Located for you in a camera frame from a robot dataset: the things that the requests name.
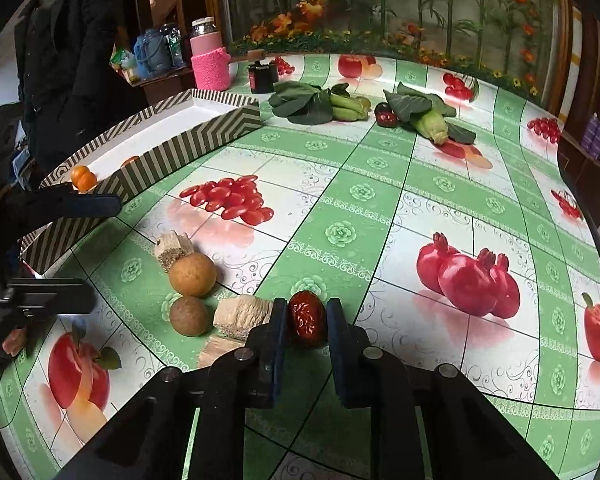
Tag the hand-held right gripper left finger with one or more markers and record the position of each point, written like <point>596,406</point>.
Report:
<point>279,360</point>

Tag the striped cardboard box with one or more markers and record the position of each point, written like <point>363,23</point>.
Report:
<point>200,132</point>

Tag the clear water bottle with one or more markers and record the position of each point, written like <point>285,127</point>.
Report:
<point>175,42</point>

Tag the black jacket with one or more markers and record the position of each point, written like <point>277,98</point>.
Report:
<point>65,60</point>

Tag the blue bottle bag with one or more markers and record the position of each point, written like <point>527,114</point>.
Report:
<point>152,52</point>

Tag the dark green leafy vegetable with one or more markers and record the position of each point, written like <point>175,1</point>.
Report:
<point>300,102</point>

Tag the beige crumbly cake chunk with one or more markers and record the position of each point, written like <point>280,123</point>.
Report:
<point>219,352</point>

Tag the person's left hand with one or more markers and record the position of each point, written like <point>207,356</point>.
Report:
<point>14,342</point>

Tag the green bananas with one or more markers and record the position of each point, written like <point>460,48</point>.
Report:
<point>347,107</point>

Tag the green snack packet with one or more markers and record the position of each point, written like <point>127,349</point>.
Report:
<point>122,62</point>

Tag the glass jar with pink sleeve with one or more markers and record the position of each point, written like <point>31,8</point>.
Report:
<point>210,67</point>

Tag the glass case of artificial flowers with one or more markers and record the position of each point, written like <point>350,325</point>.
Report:
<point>405,5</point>

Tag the red date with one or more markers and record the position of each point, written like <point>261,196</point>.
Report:
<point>306,320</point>

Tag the wooden side cabinet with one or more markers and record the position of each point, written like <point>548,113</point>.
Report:
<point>587,185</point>

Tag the dark red dates pair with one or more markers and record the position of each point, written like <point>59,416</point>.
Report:
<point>386,116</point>

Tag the beige wood chunk top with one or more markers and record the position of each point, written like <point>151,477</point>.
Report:
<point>174,250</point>

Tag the green printed tablecloth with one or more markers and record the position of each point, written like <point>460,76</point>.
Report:
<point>360,240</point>

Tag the small dark jar with cork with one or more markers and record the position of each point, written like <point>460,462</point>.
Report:
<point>262,77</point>

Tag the wooden side table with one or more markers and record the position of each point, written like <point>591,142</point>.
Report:
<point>165,87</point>

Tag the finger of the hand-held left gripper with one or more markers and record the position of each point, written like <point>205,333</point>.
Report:
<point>80,206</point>
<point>55,297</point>

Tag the orange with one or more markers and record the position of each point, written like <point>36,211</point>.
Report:
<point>78,172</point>
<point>88,183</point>
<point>130,161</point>

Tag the beige wood chunk middle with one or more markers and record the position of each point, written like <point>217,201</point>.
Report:
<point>242,316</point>

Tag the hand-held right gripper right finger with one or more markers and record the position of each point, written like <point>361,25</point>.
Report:
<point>341,360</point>

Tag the large green leaf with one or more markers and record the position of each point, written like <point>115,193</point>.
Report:
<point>412,102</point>

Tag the beige wood chunk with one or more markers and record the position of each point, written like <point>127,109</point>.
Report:
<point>174,250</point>
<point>242,316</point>

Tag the corn cob in husk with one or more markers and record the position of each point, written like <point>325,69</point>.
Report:
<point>432,127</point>

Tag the brown longan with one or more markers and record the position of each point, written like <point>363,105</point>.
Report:
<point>192,275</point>
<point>189,316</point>

